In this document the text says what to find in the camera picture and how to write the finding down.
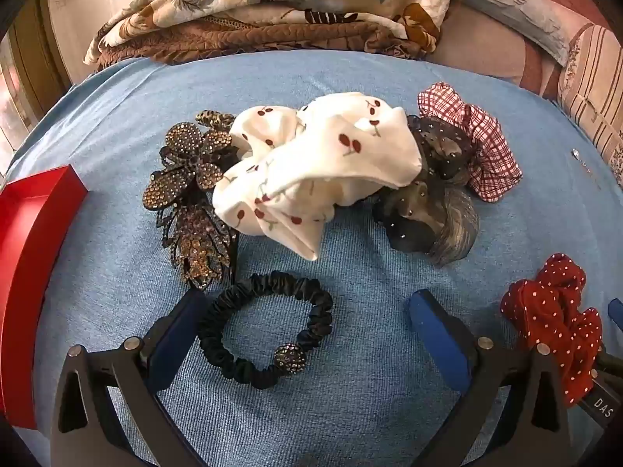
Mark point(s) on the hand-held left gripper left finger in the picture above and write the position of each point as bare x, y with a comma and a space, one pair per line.
180, 323

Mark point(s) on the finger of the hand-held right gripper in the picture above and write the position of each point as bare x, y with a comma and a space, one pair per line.
616, 314

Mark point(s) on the blue cloth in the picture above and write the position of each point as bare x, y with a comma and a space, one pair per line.
340, 399

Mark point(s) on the red box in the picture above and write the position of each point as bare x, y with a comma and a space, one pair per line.
29, 262

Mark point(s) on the grey hair scrunchie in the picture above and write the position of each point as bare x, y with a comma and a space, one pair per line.
457, 228

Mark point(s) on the striped pillow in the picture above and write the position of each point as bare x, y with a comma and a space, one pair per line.
594, 82

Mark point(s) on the red plaid scrunchie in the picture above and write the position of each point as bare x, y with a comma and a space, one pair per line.
491, 155

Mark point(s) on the rhinestone leaf hair clip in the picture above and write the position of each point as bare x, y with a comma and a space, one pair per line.
199, 238

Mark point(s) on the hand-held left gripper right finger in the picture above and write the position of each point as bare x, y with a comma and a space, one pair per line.
438, 331

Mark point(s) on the rhinestone flower hair clip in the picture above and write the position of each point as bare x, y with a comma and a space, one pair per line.
187, 160

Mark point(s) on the black satin scrunchie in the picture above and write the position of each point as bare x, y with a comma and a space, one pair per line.
214, 321

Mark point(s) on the pale floral pillow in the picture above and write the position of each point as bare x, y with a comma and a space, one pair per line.
511, 0

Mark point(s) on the leopard print scrunchie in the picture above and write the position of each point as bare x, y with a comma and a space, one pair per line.
214, 119

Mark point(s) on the brown quilted blanket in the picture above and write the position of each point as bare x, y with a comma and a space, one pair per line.
243, 39

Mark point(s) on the pink bed sheet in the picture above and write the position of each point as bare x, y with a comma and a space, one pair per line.
486, 58

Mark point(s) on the dark dotted mesh scrunchie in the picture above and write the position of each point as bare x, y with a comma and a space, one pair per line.
443, 151

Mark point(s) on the wooden window frame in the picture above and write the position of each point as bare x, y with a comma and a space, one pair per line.
29, 48

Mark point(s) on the red polka-dot scrunchie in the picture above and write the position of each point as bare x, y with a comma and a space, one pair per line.
550, 311

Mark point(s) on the white cherry print scrunchie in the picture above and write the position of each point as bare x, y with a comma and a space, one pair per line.
301, 165

